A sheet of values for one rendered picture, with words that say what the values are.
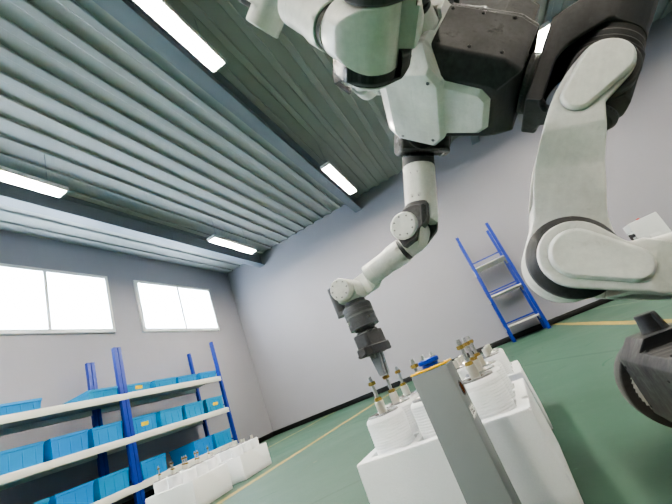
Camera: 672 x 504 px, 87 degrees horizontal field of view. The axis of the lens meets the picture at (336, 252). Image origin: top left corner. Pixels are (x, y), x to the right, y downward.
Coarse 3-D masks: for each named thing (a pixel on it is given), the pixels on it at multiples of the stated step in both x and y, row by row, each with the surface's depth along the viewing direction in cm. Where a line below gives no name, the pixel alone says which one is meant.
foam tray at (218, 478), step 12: (216, 468) 256; (192, 480) 232; (204, 480) 241; (216, 480) 251; (228, 480) 261; (168, 492) 235; (180, 492) 232; (192, 492) 230; (204, 492) 237; (216, 492) 246
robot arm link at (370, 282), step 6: (366, 264) 104; (366, 270) 103; (360, 276) 111; (366, 276) 103; (372, 276) 102; (366, 282) 110; (372, 282) 103; (378, 282) 104; (366, 288) 109; (372, 288) 108; (366, 294) 109
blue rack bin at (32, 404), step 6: (12, 402) 359; (18, 402) 363; (24, 402) 367; (30, 402) 372; (36, 402) 376; (0, 408) 349; (6, 408) 353; (12, 408) 357; (18, 408) 361; (24, 408) 366; (30, 408) 370; (36, 408) 375; (0, 414) 348; (6, 414) 352
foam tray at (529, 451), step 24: (528, 408) 68; (504, 432) 68; (528, 432) 67; (552, 432) 94; (384, 456) 77; (408, 456) 75; (432, 456) 73; (504, 456) 68; (528, 456) 66; (552, 456) 65; (384, 480) 76; (408, 480) 74; (432, 480) 72; (528, 480) 66; (552, 480) 64
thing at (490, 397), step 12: (468, 384) 76; (480, 384) 74; (492, 384) 74; (504, 384) 77; (480, 396) 74; (492, 396) 73; (504, 396) 74; (480, 408) 74; (492, 408) 73; (504, 408) 72
